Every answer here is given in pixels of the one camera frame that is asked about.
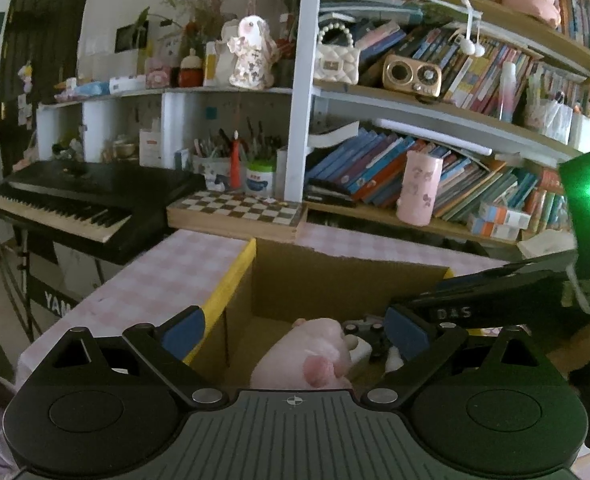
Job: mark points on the grey animal figurine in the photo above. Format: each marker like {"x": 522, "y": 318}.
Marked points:
{"x": 370, "y": 332}

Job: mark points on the white paper bag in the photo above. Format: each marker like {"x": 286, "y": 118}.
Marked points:
{"x": 550, "y": 121}

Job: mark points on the pink slim bottle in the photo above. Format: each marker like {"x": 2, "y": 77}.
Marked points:
{"x": 508, "y": 92}

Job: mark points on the black electronic keyboard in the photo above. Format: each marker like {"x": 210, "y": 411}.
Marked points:
{"x": 85, "y": 185}

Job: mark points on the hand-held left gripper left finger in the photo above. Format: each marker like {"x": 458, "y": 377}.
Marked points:
{"x": 185, "y": 332}

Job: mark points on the floral bunny doll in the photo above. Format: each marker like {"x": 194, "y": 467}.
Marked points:
{"x": 250, "y": 55}

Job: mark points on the yellow cardboard box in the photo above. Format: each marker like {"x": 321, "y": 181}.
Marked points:
{"x": 325, "y": 280}

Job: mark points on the black keyboard stand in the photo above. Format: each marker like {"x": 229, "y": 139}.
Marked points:
{"x": 50, "y": 302}

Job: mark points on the white pen container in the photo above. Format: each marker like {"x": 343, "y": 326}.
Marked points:
{"x": 212, "y": 172}

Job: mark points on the yellow white carton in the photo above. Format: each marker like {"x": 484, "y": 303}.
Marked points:
{"x": 215, "y": 65}

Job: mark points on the dark framed picture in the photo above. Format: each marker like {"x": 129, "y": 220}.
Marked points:
{"x": 131, "y": 38}

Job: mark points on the row of upright books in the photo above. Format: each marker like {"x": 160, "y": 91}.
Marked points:
{"x": 475, "y": 70}

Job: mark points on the dark door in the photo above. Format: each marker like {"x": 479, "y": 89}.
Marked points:
{"x": 45, "y": 60}

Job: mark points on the gold retro radio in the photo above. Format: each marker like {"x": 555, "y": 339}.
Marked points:
{"x": 411, "y": 76}

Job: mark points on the white cup with green lid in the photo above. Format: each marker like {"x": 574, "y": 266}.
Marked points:
{"x": 261, "y": 177}

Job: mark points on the cream quilted handbag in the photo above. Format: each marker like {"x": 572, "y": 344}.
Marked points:
{"x": 336, "y": 62}

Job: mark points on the white box with red label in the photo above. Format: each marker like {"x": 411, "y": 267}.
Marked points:
{"x": 150, "y": 149}

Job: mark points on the white flat box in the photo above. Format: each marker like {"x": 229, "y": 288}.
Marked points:
{"x": 127, "y": 84}

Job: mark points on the pink toy box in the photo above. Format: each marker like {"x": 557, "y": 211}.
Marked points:
{"x": 158, "y": 74}

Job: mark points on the bunch of pens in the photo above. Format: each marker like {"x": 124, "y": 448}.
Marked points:
{"x": 225, "y": 145}

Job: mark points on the pink cylindrical cup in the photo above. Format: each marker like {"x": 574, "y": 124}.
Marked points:
{"x": 419, "y": 190}

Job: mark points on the large white plug charger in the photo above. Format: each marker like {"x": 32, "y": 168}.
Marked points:
{"x": 360, "y": 349}

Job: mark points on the person's right forearm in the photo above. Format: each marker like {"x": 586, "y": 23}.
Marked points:
{"x": 582, "y": 345}

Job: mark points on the wooden chessboard box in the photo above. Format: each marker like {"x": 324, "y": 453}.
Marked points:
{"x": 235, "y": 210}

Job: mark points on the white hanging earphones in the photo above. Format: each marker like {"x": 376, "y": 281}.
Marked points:
{"x": 470, "y": 46}

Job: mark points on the row of leaning books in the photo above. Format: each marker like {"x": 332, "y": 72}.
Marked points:
{"x": 365, "y": 165}

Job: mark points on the dried flower bouquet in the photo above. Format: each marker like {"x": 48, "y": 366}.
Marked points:
{"x": 200, "y": 5}

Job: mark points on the orange white carton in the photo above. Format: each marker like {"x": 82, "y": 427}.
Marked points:
{"x": 492, "y": 229}
{"x": 505, "y": 215}

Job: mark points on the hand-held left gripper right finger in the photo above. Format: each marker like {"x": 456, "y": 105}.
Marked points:
{"x": 407, "y": 332}

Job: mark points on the white bookshelf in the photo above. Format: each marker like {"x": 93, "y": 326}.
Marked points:
{"x": 297, "y": 85}

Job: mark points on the small brass pot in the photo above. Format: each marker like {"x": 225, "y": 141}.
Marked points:
{"x": 124, "y": 149}

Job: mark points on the pink printed desk mat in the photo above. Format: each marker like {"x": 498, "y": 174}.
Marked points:
{"x": 175, "y": 260}

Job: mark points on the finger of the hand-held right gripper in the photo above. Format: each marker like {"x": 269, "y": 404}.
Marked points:
{"x": 515, "y": 270}
{"x": 505, "y": 300}

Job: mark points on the pink pig plush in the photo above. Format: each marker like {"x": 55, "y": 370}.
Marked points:
{"x": 305, "y": 350}

